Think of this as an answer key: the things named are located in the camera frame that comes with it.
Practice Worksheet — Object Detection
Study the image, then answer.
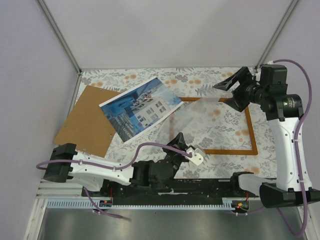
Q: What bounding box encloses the clear glass pane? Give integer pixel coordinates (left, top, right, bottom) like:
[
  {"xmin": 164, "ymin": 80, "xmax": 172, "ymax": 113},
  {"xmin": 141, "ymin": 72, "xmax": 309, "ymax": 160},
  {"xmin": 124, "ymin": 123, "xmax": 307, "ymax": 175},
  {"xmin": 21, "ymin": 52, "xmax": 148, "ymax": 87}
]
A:
[{"xmin": 156, "ymin": 98, "xmax": 252, "ymax": 150}]

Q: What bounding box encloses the building photo print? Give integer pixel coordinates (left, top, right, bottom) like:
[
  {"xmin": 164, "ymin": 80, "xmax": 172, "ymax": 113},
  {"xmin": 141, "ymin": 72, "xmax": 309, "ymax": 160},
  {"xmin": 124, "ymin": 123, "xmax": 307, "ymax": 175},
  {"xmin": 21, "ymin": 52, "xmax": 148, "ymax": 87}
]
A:
[{"xmin": 99, "ymin": 77, "xmax": 183, "ymax": 143}]

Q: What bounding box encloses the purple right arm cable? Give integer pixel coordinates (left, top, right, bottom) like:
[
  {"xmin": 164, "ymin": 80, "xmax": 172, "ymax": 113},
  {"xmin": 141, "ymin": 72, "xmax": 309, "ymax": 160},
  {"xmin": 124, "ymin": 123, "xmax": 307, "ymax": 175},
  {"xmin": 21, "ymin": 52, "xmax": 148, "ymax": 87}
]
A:
[{"xmin": 234, "ymin": 58, "xmax": 313, "ymax": 238}]

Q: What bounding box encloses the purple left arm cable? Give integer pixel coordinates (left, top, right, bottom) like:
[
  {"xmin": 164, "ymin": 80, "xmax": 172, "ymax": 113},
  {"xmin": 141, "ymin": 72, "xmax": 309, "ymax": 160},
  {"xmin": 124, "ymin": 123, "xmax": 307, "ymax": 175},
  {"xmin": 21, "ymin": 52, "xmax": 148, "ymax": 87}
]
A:
[{"xmin": 36, "ymin": 142, "xmax": 194, "ymax": 219}]

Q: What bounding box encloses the left aluminium corner post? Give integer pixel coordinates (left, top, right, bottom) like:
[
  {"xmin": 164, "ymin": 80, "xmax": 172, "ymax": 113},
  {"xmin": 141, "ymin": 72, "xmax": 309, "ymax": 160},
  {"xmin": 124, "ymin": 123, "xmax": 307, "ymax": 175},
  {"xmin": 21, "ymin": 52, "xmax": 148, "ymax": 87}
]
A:
[{"xmin": 35, "ymin": 0, "xmax": 82, "ymax": 75}]

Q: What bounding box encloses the brown cardboard backing board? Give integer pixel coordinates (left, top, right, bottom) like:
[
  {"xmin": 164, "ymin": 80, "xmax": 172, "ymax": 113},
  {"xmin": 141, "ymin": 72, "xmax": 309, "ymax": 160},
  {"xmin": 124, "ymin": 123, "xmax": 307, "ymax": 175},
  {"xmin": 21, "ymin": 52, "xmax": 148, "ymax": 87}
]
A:
[{"xmin": 53, "ymin": 85, "xmax": 119, "ymax": 158}]

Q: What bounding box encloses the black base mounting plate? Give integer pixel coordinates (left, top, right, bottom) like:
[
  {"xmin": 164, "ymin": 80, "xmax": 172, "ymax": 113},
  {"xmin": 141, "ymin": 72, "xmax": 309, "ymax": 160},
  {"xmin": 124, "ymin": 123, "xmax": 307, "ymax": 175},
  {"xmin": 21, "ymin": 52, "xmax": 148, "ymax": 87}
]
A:
[{"xmin": 88, "ymin": 178, "xmax": 255, "ymax": 206}]

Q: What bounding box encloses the aluminium rail frame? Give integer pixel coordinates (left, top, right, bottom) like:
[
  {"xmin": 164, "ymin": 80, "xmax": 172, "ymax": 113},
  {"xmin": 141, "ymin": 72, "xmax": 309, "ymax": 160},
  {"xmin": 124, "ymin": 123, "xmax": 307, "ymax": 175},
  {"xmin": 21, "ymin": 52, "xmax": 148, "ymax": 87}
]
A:
[{"xmin": 23, "ymin": 180, "xmax": 320, "ymax": 240}]

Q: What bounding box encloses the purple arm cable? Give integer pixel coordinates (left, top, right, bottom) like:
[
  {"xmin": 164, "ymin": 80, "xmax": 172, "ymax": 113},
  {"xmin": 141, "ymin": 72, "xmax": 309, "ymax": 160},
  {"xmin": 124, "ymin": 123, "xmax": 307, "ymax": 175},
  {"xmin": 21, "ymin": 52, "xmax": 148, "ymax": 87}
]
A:
[
  {"xmin": 36, "ymin": 142, "xmax": 194, "ymax": 219},
  {"xmin": 234, "ymin": 58, "xmax": 313, "ymax": 238}
]

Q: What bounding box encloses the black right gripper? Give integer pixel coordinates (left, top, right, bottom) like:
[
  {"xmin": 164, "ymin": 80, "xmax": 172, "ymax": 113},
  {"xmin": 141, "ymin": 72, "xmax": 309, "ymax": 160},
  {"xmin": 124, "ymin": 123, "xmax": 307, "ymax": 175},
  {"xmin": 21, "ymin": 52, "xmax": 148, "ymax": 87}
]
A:
[{"xmin": 214, "ymin": 66, "xmax": 269, "ymax": 113}]

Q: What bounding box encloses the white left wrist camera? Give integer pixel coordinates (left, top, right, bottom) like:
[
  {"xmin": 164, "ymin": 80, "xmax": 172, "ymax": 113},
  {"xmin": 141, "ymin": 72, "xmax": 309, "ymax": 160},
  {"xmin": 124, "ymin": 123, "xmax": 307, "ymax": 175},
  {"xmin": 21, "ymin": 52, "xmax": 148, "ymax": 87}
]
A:
[{"xmin": 185, "ymin": 145, "xmax": 206, "ymax": 166}]

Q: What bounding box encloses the aluminium corner post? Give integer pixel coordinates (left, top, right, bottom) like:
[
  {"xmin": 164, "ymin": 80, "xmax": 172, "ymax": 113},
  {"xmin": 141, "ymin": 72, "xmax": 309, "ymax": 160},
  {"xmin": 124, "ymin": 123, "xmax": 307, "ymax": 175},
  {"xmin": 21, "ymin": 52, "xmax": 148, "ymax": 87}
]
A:
[
  {"xmin": 35, "ymin": 0, "xmax": 82, "ymax": 75},
  {"xmin": 254, "ymin": 0, "xmax": 301, "ymax": 70}
]

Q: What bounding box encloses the right aluminium corner post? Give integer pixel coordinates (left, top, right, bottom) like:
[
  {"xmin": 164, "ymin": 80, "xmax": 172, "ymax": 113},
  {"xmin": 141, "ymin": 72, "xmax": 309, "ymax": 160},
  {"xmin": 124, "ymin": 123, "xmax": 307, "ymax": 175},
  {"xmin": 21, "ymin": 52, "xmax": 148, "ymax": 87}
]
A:
[{"xmin": 254, "ymin": 0, "xmax": 301, "ymax": 70}]

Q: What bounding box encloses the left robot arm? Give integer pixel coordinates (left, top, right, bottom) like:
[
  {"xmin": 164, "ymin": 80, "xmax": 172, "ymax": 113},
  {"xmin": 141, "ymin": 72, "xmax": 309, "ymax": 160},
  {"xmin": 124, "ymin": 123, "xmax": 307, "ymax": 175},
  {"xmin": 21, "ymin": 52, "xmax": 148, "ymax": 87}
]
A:
[{"xmin": 36, "ymin": 132, "xmax": 204, "ymax": 197}]

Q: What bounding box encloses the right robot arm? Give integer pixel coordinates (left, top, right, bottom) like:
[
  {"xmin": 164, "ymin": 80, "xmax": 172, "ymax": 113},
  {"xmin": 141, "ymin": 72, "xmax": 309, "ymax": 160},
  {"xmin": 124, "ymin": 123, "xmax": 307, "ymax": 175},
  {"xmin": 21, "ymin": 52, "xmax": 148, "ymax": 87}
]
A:
[{"xmin": 214, "ymin": 64, "xmax": 320, "ymax": 209}]

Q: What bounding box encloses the light blue cable duct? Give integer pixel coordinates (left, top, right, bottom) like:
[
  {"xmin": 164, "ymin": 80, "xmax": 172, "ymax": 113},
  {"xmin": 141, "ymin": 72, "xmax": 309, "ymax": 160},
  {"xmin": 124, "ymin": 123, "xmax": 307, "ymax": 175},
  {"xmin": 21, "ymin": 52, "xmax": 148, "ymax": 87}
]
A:
[{"xmin": 46, "ymin": 197, "xmax": 251, "ymax": 209}]

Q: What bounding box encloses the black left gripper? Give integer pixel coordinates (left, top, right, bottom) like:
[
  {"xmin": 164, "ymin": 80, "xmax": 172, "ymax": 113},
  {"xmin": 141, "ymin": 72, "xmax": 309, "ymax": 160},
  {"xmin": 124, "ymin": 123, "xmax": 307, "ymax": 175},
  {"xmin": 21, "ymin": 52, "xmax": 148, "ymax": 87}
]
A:
[{"xmin": 163, "ymin": 132, "xmax": 191, "ymax": 176}]

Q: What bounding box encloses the wooden picture frame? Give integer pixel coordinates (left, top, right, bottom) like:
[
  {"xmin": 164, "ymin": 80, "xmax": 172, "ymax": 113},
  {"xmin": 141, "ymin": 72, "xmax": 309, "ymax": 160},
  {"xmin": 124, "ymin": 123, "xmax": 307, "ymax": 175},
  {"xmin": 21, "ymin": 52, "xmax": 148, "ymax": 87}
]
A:
[{"xmin": 169, "ymin": 97, "xmax": 258, "ymax": 156}]

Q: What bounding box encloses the floral patterned table mat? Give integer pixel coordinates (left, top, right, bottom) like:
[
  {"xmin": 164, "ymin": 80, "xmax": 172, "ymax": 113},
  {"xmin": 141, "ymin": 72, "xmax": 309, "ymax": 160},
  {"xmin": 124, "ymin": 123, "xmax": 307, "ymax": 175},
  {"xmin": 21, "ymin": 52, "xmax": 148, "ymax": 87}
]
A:
[{"xmin": 78, "ymin": 67, "xmax": 277, "ymax": 179}]

